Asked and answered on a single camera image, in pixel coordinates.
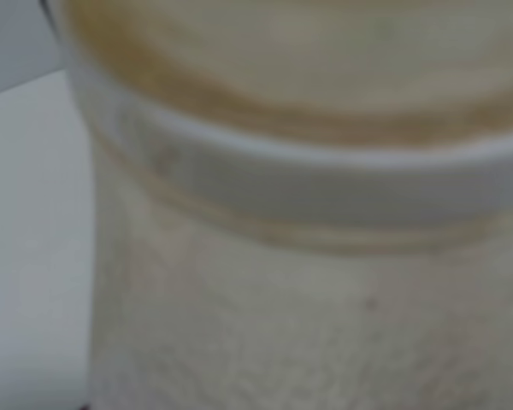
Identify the clear plastic beverage bottle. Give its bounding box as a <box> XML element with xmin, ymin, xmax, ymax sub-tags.
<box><xmin>50</xmin><ymin>1</ymin><xmax>513</xmax><ymax>409</ymax></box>

